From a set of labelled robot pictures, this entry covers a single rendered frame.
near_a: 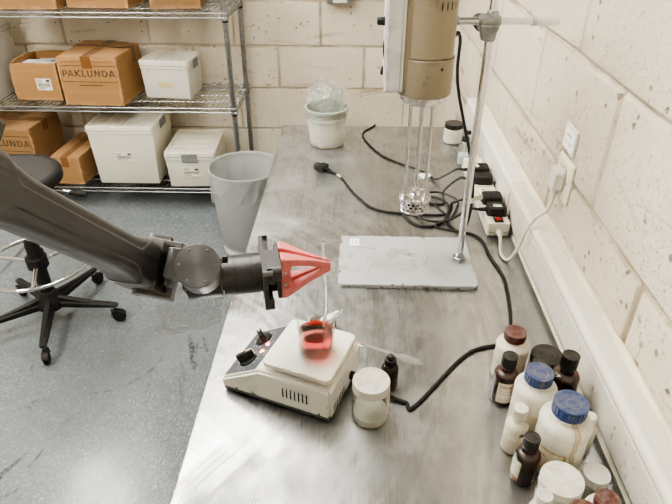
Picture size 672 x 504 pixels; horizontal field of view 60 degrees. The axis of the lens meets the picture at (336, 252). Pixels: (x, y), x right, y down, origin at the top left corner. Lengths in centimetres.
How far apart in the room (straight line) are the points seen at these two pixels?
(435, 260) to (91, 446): 125
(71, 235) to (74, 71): 248
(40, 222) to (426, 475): 62
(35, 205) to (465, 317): 84
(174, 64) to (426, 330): 218
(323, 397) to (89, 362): 151
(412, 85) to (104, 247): 64
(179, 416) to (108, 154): 162
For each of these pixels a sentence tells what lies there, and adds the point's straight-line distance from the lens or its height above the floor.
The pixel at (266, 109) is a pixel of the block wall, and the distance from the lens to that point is 333.
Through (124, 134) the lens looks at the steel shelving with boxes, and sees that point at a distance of 312.
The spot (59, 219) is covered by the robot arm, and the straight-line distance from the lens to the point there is 62.
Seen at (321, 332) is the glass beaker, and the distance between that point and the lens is 89.
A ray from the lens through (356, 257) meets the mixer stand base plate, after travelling 131.
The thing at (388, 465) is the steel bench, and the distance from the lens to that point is 92.
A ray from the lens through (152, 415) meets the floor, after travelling 206.
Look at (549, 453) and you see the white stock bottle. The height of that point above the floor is 81.
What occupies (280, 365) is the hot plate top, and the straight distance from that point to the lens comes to 93.
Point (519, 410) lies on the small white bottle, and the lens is 90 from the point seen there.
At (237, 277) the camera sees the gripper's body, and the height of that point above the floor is 102.
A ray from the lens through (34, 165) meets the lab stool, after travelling 229.
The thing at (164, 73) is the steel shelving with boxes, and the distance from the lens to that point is 305.
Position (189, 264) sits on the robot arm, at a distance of 74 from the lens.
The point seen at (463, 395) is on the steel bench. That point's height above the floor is 75.
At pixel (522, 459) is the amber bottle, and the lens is 89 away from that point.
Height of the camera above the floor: 148
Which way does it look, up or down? 33 degrees down
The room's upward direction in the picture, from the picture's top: straight up
